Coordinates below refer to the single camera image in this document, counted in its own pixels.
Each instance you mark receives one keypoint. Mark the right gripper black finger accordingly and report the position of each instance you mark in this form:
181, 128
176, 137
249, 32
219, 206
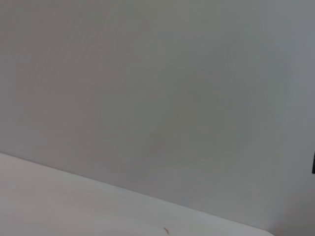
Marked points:
313, 162

